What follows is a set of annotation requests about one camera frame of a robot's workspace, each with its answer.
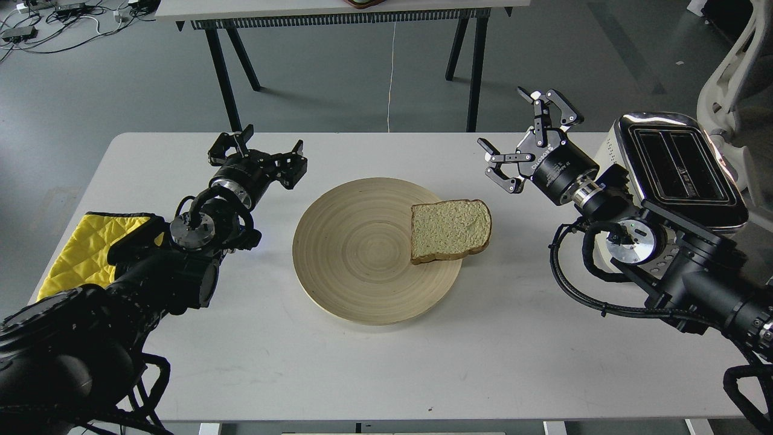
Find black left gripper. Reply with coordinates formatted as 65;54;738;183
208;124;307;210

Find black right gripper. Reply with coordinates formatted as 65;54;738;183
477;86;600;207

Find slice of bread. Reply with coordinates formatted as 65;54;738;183
411;200;492;265

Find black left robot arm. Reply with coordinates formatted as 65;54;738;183
2;126;307;434

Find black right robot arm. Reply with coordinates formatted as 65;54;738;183
478;88;772;434

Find cream chrome toaster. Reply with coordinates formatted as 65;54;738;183
594;111;749;250

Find round wooden plate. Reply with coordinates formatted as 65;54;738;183
292;177;462;326

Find white background table black legs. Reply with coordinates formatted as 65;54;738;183
155;1;529;132

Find brown object on background table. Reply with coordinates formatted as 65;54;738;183
344;0;384;9

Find yellow quilted cloth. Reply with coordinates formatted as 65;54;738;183
36;212;157;301

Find white office chair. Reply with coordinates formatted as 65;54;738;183
696;0;773;233

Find white hanging cable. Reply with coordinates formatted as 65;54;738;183
386;22;397;133

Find floor cables and power strips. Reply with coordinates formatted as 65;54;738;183
0;0;161;63

